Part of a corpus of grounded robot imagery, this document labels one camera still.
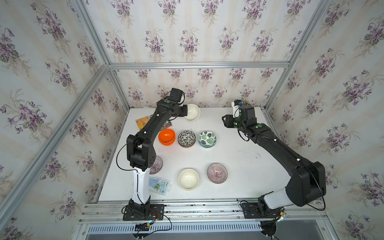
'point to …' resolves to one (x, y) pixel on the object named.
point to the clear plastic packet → (159, 185)
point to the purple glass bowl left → (157, 166)
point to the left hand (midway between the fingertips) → (187, 112)
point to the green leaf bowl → (207, 139)
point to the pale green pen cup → (244, 103)
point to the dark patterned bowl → (186, 138)
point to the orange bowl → (166, 137)
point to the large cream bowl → (188, 179)
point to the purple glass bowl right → (217, 173)
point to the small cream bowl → (193, 113)
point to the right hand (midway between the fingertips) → (226, 117)
